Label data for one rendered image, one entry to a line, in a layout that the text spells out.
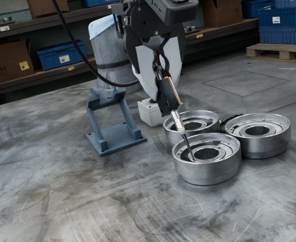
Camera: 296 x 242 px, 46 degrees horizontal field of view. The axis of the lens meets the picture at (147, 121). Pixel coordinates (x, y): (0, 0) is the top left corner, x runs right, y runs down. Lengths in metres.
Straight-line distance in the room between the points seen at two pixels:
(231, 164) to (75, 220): 0.24
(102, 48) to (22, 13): 3.48
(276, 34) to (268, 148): 4.20
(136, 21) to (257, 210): 0.30
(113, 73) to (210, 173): 0.62
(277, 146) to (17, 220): 0.41
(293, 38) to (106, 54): 3.70
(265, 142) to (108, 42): 0.62
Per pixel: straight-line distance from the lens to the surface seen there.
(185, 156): 0.56
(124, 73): 1.06
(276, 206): 0.49
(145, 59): 0.52
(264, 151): 0.58
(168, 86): 0.53
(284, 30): 4.66
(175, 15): 0.44
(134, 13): 0.51
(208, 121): 0.68
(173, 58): 0.54
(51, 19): 3.94
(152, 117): 0.77
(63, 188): 0.62
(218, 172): 0.52
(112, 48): 1.05
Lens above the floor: 1.08
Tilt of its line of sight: 20 degrees down
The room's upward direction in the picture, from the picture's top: 11 degrees counter-clockwise
